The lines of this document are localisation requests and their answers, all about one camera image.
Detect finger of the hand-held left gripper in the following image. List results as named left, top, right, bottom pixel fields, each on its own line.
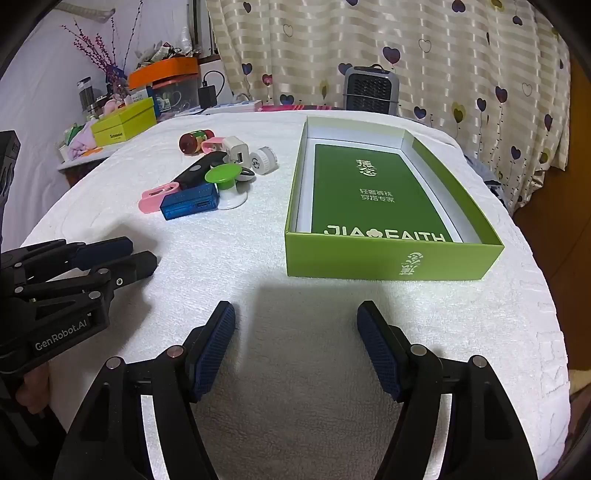
left=14, top=250, right=158, bottom=304
left=0, top=237, right=134, bottom=282

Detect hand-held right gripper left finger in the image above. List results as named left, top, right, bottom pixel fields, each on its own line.
left=53, top=300, right=237, bottom=480

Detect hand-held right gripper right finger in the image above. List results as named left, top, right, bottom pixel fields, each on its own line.
left=356, top=300, right=539, bottom=480

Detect blue transparent USB device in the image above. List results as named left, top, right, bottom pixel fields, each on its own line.
left=160, top=185, right=219, bottom=221

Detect green cardboard box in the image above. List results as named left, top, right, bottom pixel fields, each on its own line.
left=284, top=115, right=505, bottom=281

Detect black device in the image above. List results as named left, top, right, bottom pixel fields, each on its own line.
left=173, top=151, right=229, bottom=191

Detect green-topped white knob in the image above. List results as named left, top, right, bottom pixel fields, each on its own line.
left=204, top=164, right=250, bottom=210

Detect small red-capped bottle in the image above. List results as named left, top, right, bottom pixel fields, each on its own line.
left=179, top=130, right=217, bottom=156

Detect white USB charger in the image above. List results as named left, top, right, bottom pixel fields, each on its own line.
left=223, top=136, right=250, bottom=165

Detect white round cap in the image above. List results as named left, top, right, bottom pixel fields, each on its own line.
left=249, top=146, right=280, bottom=177

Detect person's left hand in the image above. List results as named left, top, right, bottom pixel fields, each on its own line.
left=17, top=367, right=52, bottom=416

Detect white side table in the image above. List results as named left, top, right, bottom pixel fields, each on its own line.
left=58, top=138, right=158, bottom=185

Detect pale pink cloth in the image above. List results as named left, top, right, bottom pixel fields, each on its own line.
left=67, top=122, right=100, bottom=160

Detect lime green shoebox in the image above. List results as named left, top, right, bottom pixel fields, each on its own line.
left=91, top=97, right=158, bottom=147

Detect pink plush toy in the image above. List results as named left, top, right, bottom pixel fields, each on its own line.
left=104, top=95, right=134, bottom=116

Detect small white blue carton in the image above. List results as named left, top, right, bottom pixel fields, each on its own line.
left=129, top=90, right=162, bottom=118

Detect glass jar dark lid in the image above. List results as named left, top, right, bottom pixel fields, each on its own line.
left=76, top=76, right=95, bottom=114

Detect purple flower branches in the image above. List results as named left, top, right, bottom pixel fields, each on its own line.
left=60, top=0, right=144, bottom=93

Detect black power adapter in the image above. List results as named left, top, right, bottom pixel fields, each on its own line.
left=198, top=80, right=218, bottom=109

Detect white power strip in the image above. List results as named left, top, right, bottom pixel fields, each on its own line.
left=203, top=100, right=259, bottom=115

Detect orange box lid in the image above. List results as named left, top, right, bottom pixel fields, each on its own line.
left=128, top=56, right=200, bottom=90

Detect pile of small packets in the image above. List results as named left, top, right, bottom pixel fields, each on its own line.
left=136, top=39, right=199, bottom=63

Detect plaid cloth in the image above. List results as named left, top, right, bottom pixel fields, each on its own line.
left=261, top=104, right=345, bottom=113

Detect grey fan heater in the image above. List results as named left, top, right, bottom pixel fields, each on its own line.
left=342, top=65, right=400, bottom=116

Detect heart-print curtain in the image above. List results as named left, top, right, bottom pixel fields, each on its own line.
left=205, top=0, right=573, bottom=217

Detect black adapter cable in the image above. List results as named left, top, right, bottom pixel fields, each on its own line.
left=203, top=69, right=227, bottom=110

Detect white wall rod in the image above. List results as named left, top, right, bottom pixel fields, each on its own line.
left=55, top=0, right=116, bottom=24

